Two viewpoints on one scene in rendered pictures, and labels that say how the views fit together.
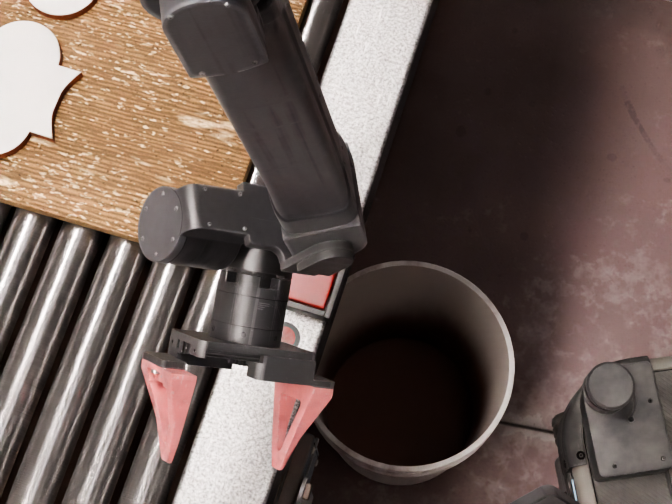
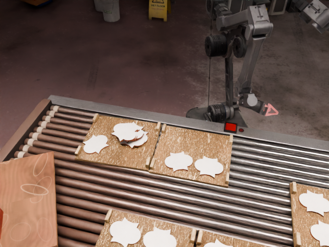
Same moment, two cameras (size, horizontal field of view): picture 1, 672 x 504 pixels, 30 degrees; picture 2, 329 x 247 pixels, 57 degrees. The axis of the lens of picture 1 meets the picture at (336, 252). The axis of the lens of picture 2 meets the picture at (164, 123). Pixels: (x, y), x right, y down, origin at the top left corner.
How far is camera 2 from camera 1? 1.55 m
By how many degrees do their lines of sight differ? 50
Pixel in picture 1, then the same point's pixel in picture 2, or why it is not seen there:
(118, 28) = (192, 152)
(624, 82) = not seen: hidden behind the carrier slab
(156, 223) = (251, 101)
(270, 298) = not seen: hidden behind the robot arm
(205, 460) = (264, 137)
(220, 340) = (261, 104)
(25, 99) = (210, 162)
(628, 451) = not seen: hidden behind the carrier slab
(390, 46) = (188, 120)
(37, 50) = (200, 162)
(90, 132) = (214, 154)
